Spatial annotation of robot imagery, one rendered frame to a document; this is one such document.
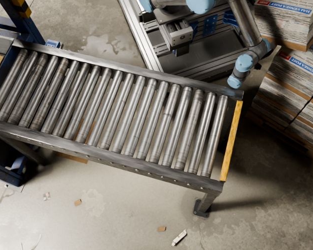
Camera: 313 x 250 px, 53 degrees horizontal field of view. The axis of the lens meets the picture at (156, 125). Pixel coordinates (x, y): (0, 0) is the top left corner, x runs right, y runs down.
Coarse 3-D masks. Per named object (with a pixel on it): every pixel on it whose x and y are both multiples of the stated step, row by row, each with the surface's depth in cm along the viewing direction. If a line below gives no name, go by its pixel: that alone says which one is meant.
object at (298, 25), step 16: (272, 0) 156; (288, 0) 152; (304, 0) 150; (256, 16) 164; (272, 16) 157; (288, 16) 151; (304, 16) 145; (272, 32) 165; (288, 32) 159; (304, 32) 153
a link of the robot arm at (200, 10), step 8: (144, 0) 164; (152, 0) 161; (160, 0) 157; (168, 0) 152; (176, 0) 148; (184, 0) 143; (192, 0) 135; (200, 0) 132; (208, 0) 130; (216, 0) 133; (144, 8) 171; (152, 8) 165; (192, 8) 138; (200, 8) 135; (208, 8) 133
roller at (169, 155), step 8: (184, 88) 168; (184, 96) 166; (184, 104) 164; (176, 112) 165; (184, 112) 163; (176, 120) 161; (176, 128) 159; (176, 136) 158; (168, 144) 157; (176, 144) 157; (168, 152) 155; (168, 160) 153
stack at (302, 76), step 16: (288, 48) 171; (272, 64) 177; (288, 64) 169; (304, 64) 166; (288, 80) 180; (304, 80) 171; (256, 96) 213; (272, 96) 201; (288, 96) 191; (272, 112) 217; (304, 112) 193; (288, 128) 219; (304, 128) 208; (304, 144) 223
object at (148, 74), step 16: (16, 48) 185; (32, 48) 182; (48, 48) 182; (96, 64) 176; (112, 64) 175; (128, 64) 175; (160, 80) 171; (176, 80) 170; (192, 80) 169; (192, 96) 177; (240, 96) 164
